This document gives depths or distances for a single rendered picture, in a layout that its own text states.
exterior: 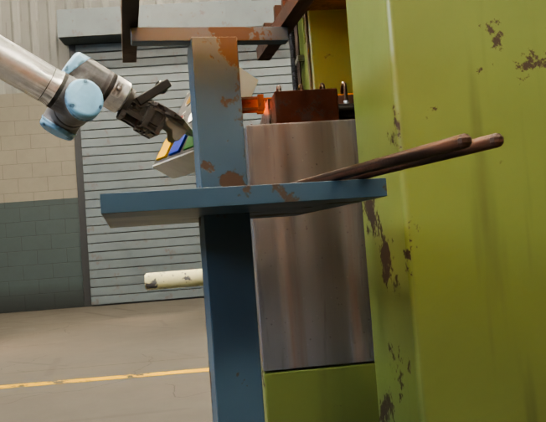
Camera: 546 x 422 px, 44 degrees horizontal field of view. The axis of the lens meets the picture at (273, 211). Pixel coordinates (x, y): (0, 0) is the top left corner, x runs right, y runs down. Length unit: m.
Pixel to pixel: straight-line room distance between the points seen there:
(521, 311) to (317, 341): 0.38
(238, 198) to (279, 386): 0.61
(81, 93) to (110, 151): 7.94
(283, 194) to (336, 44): 1.05
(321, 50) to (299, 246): 0.64
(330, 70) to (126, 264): 7.89
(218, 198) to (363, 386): 0.66
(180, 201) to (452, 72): 0.51
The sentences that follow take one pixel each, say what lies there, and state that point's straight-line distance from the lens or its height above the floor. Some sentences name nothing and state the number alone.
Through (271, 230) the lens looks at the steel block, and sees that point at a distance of 1.21.
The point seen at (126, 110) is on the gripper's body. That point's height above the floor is 1.07.
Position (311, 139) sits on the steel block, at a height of 0.88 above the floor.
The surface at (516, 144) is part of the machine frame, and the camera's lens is 1.05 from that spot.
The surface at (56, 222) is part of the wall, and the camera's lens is 9.66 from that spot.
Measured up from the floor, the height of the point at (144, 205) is 0.75.
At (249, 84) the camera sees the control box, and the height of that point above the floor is 1.15.
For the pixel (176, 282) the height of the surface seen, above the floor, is 0.61.
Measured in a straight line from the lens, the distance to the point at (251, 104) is 1.45.
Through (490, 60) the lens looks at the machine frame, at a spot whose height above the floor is 0.94.
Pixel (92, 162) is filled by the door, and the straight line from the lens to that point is 9.56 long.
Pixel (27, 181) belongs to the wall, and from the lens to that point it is 9.81.
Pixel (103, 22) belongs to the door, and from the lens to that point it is 9.60.
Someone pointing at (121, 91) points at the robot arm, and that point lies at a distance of 1.79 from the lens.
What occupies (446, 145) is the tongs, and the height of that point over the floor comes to 0.77.
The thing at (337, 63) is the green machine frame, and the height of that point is 1.13.
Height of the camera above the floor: 0.70
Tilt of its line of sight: 3 degrees up
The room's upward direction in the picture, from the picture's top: 4 degrees counter-clockwise
